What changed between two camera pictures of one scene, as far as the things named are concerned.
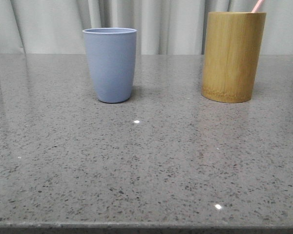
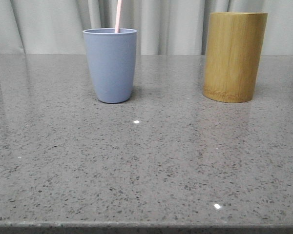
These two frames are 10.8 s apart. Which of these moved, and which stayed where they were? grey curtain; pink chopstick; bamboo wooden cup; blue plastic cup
Moved: pink chopstick
Stayed: blue plastic cup; grey curtain; bamboo wooden cup
